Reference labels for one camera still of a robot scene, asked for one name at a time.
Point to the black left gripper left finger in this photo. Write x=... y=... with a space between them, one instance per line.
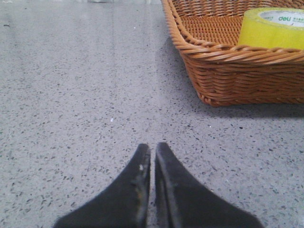
x=123 y=204

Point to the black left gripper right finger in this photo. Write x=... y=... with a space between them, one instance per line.
x=183 y=202

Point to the brown wicker basket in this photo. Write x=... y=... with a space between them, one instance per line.
x=205 y=32

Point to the yellow tape roll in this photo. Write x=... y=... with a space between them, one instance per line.
x=273 y=27

